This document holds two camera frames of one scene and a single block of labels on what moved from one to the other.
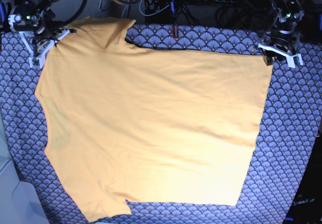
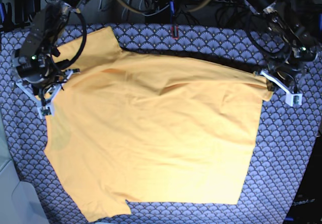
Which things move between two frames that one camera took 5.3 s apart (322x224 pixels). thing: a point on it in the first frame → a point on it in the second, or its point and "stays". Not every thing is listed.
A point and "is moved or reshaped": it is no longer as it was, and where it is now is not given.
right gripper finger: [63, 32] → [68, 73]
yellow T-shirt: [126, 122] is moved or reshaped
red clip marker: [174, 32] stays
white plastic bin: [19, 203] stays
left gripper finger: [290, 57] → [292, 99]
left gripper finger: [268, 54] → [271, 85]
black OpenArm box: [306, 207] stays
